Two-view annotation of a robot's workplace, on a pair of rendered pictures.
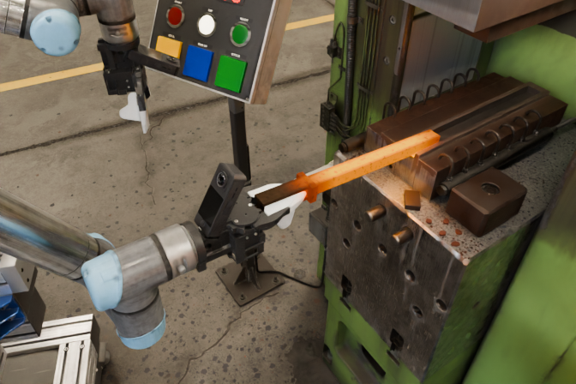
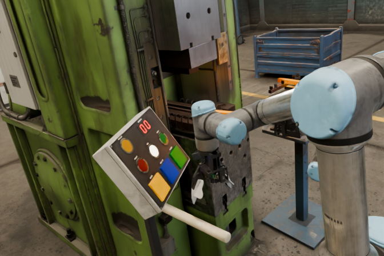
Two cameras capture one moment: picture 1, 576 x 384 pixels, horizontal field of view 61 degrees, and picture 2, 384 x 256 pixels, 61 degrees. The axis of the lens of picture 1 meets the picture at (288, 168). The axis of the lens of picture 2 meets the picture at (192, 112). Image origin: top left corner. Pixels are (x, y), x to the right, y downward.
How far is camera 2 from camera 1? 175 cm
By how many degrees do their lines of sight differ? 85
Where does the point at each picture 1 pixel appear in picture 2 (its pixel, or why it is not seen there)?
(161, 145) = not seen: outside the picture
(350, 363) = (232, 246)
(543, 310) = not seen: hidden behind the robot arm
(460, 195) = (228, 108)
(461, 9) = (212, 54)
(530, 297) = not seen: hidden behind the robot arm
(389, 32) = (158, 104)
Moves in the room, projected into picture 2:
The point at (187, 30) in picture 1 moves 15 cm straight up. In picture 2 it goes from (152, 164) to (144, 125)
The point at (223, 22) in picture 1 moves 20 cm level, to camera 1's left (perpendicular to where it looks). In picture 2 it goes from (155, 142) to (165, 167)
